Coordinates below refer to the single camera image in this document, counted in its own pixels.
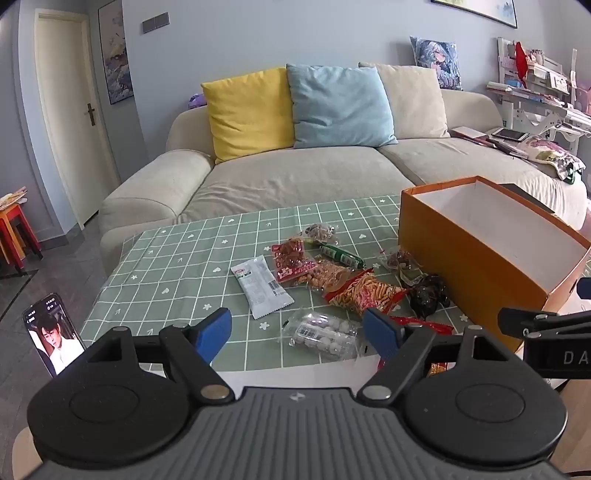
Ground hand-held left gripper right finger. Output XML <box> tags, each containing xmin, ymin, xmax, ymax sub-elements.
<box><xmin>356</xmin><ymin>308</ymin><xmax>509</xmax><ymax>402</ymax></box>

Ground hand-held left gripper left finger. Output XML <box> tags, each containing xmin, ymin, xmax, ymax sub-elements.
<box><xmin>85</xmin><ymin>308</ymin><xmax>234</xmax><ymax>403</ymax></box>

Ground clear quail egg packet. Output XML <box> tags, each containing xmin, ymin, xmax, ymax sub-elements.
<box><xmin>281</xmin><ymin>310</ymin><xmax>365</xmax><ymax>361</ymax></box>

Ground dark green snack packet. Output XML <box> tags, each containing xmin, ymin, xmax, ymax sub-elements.
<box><xmin>402</xmin><ymin>271</ymin><xmax>451</xmax><ymax>320</ymax></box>

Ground clear peanut packet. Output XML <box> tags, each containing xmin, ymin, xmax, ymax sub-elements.
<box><xmin>300</xmin><ymin>258</ymin><xmax>356</xmax><ymax>292</ymax></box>

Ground orange cardboard box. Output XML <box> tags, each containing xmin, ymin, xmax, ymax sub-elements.
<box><xmin>398</xmin><ymin>175</ymin><xmax>591</xmax><ymax>352</ymax></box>

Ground orange stick snack packet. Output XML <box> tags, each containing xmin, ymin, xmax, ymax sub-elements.
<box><xmin>323</xmin><ymin>268</ymin><xmax>409</xmax><ymax>317</ymax></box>

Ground flat red snack packet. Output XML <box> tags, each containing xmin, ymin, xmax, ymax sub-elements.
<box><xmin>390</xmin><ymin>316</ymin><xmax>455</xmax><ymax>374</ymax></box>

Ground white snack packet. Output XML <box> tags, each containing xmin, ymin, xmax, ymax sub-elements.
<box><xmin>230</xmin><ymin>255</ymin><xmax>295</xmax><ymax>320</ymax></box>

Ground clear dark red snack packet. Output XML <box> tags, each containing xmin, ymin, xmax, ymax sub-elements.
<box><xmin>378</xmin><ymin>247</ymin><xmax>419</xmax><ymax>273</ymax></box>

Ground green checked tablecloth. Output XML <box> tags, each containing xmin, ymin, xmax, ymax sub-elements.
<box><xmin>81</xmin><ymin>194</ymin><xmax>591</xmax><ymax>374</ymax></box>

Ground green wrapped sausage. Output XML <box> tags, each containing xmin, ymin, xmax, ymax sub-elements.
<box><xmin>320</xmin><ymin>244</ymin><xmax>366</xmax><ymax>269</ymax></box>

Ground red meat snack packet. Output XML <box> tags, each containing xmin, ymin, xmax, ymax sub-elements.
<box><xmin>270</xmin><ymin>237</ymin><xmax>317</xmax><ymax>283</ymax></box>

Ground black notebook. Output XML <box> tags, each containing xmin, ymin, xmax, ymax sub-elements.
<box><xmin>501</xmin><ymin>183</ymin><xmax>555</xmax><ymax>214</ymax></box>

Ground clear brown snack packet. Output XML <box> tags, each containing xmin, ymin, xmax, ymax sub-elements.
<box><xmin>301</xmin><ymin>223</ymin><xmax>340</xmax><ymax>245</ymax></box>

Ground floral cushion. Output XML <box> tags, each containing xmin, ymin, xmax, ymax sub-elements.
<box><xmin>517</xmin><ymin>135</ymin><xmax>586</xmax><ymax>185</ymax></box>

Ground stack of books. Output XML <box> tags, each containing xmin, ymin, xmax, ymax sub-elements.
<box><xmin>489</xmin><ymin>138</ymin><xmax>527</xmax><ymax>158</ymax></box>

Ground smartphone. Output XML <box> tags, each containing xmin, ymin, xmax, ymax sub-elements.
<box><xmin>22</xmin><ymin>293</ymin><xmax>86</xmax><ymax>377</ymax></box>

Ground beige sofa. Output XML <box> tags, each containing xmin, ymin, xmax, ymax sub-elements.
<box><xmin>98</xmin><ymin>85</ymin><xmax>589</xmax><ymax>278</ymax></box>

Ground white study desk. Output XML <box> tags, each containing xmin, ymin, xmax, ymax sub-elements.
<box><xmin>485</xmin><ymin>37</ymin><xmax>591</xmax><ymax>153</ymax></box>

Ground pink notebook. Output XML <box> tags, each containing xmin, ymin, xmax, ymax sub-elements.
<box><xmin>450</xmin><ymin>127</ymin><xmax>490</xmax><ymax>144</ymax></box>

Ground yellow pillow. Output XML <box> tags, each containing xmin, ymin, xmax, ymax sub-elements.
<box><xmin>201</xmin><ymin>67</ymin><xmax>296</xmax><ymax>164</ymax></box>

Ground red plastic stool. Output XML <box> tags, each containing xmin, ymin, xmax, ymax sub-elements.
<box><xmin>0</xmin><ymin>203</ymin><xmax>43</xmax><ymax>274</ymax></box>

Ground light blue pillow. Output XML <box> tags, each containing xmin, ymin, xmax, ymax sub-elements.
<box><xmin>286</xmin><ymin>64</ymin><xmax>399</xmax><ymax>149</ymax></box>

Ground red hanging ornament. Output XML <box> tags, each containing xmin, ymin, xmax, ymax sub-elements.
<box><xmin>515</xmin><ymin>41</ymin><xmax>529</xmax><ymax>88</ymax></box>

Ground beige pillow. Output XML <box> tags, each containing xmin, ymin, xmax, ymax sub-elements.
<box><xmin>358</xmin><ymin>61</ymin><xmax>451</xmax><ymax>140</ymax></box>

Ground papers on stool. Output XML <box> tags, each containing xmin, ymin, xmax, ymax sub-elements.
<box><xmin>0</xmin><ymin>187</ymin><xmax>28</xmax><ymax>210</ymax></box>

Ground cream door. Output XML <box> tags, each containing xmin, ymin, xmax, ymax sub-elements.
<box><xmin>34</xmin><ymin>11</ymin><xmax>122</xmax><ymax>229</ymax></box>

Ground printed figure pillow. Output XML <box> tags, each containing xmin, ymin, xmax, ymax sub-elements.
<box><xmin>409</xmin><ymin>36</ymin><xmax>463</xmax><ymax>90</ymax></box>

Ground framed landscape painting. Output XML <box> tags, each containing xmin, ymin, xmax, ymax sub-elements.
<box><xmin>430</xmin><ymin>0</ymin><xmax>519</xmax><ymax>29</ymax></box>

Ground blue wall poster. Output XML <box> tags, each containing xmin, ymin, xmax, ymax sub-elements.
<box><xmin>98</xmin><ymin>0</ymin><xmax>134</xmax><ymax>106</ymax></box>

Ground grey switch panel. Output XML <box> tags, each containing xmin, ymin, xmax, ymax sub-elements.
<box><xmin>142</xmin><ymin>11</ymin><xmax>171</xmax><ymax>34</ymax></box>

